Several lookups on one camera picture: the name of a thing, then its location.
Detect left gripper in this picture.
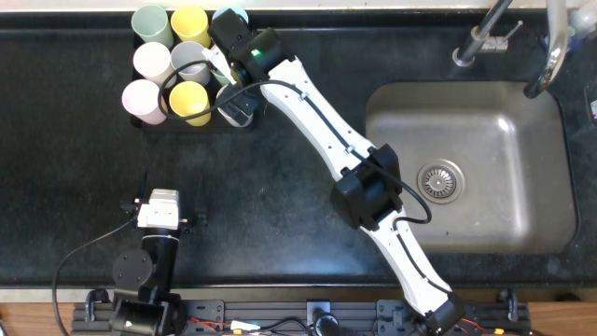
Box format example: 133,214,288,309
119,171,196,234

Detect pink cup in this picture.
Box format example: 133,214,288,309
121,78,168,126

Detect yellow cup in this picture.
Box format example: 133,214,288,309
170,5,212,49
168,80,212,127

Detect white cup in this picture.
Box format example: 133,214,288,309
132,41,177,88

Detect green cup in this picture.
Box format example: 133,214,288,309
131,4,174,49
210,64,233,88

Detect grey cup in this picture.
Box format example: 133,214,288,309
170,40,212,87

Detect blue cup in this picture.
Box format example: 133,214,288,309
212,5,250,23

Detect steel sink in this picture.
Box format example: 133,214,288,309
365,81,579,256

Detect steel tap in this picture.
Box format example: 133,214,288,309
451,0,573,100

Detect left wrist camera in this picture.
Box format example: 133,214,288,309
136,189,181,231

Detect black cable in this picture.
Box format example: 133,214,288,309
157,59,433,226
51,217,137,336

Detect mounting rail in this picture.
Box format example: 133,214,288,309
72,287,533,336

